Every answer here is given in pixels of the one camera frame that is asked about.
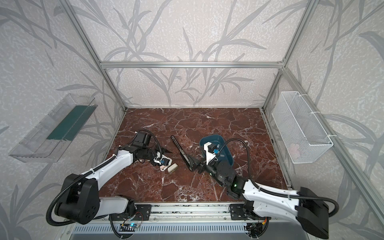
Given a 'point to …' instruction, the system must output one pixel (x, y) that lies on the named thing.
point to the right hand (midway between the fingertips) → (194, 147)
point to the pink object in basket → (294, 151)
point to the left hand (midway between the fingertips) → (171, 148)
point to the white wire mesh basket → (304, 139)
